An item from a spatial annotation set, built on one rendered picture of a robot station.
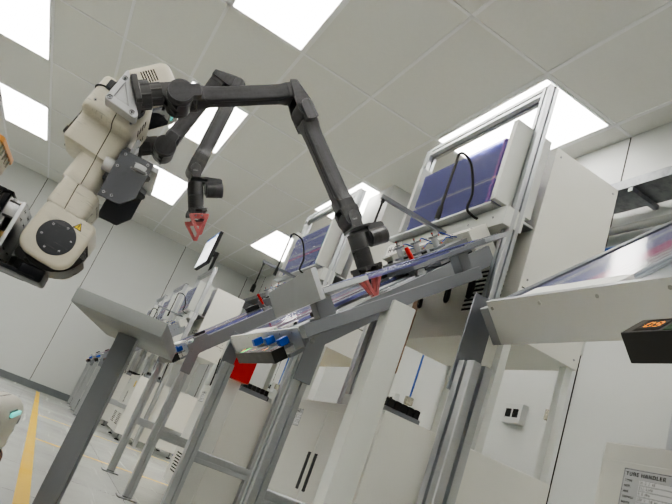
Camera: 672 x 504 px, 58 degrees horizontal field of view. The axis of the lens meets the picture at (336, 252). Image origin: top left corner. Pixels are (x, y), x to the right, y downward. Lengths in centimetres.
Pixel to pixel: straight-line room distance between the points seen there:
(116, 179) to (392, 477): 116
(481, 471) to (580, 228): 92
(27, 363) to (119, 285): 175
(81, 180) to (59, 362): 846
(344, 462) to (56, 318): 919
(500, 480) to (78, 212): 148
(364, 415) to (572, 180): 132
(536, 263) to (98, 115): 147
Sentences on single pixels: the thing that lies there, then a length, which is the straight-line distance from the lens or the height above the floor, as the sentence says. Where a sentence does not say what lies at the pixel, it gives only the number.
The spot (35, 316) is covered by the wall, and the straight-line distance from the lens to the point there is 1036.
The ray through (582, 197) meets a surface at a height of 160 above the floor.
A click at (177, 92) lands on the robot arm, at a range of 188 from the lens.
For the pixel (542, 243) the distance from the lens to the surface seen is 218.
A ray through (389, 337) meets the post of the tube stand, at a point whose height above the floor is 72.
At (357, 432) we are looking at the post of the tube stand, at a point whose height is 50.
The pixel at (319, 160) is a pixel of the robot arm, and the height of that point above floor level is 125.
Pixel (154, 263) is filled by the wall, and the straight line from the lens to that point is 1058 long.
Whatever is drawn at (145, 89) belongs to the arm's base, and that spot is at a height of 119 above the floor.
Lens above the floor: 40
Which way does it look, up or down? 19 degrees up
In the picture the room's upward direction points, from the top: 22 degrees clockwise
